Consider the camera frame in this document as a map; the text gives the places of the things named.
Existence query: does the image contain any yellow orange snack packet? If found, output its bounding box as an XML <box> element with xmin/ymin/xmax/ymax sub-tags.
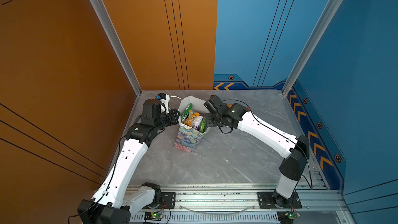
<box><xmin>182</xmin><ymin>110</ymin><xmax>201</xmax><ymax>127</ymax></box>

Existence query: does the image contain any circuit board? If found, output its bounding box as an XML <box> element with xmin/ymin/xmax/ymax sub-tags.
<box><xmin>144</xmin><ymin>212</ymin><xmax>164</xmax><ymax>223</ymax></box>
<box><xmin>277</xmin><ymin>212</ymin><xmax>301</xmax><ymax>224</ymax></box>

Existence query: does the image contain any aluminium rail frame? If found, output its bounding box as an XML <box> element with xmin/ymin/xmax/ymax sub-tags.
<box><xmin>124</xmin><ymin>184</ymin><xmax>354</xmax><ymax>224</ymax></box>

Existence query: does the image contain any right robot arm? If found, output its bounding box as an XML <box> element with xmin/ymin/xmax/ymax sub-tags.
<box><xmin>204</xmin><ymin>95</ymin><xmax>309</xmax><ymax>206</ymax></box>

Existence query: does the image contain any left circuit board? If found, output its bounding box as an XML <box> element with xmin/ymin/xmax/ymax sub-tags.
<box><xmin>144</xmin><ymin>212</ymin><xmax>164</xmax><ymax>223</ymax></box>

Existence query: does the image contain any green white snack bag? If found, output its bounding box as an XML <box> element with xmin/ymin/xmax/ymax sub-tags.
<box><xmin>181</xmin><ymin>103</ymin><xmax>193</xmax><ymax>122</ymax></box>

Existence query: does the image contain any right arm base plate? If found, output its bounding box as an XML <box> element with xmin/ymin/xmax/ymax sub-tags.
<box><xmin>257</xmin><ymin>191</ymin><xmax>302</xmax><ymax>209</ymax></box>

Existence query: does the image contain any purple white snack bag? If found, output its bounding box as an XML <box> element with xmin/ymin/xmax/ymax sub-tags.
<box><xmin>192</xmin><ymin>116</ymin><xmax>203</xmax><ymax>131</ymax></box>

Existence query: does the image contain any right circuit board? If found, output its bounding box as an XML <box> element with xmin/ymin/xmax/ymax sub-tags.
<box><xmin>277</xmin><ymin>212</ymin><xmax>301</xmax><ymax>224</ymax></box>

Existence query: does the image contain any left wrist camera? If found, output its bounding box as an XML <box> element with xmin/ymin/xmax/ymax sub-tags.
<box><xmin>156</xmin><ymin>93</ymin><xmax>170</xmax><ymax>114</ymax></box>

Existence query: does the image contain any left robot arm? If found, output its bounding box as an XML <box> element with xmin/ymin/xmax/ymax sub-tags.
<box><xmin>75</xmin><ymin>98</ymin><xmax>180</xmax><ymax>224</ymax></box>

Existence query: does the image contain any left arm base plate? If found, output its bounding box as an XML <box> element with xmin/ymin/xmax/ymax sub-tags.
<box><xmin>146</xmin><ymin>192</ymin><xmax>176</xmax><ymax>209</ymax></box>

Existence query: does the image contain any floral white paper bag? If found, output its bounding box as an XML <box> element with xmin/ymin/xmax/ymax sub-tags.
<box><xmin>174</xmin><ymin>96</ymin><xmax>210</xmax><ymax>153</ymax></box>

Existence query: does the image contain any large green chips bag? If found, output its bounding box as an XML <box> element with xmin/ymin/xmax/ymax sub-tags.
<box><xmin>199</xmin><ymin>117</ymin><xmax>207</xmax><ymax>133</ymax></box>

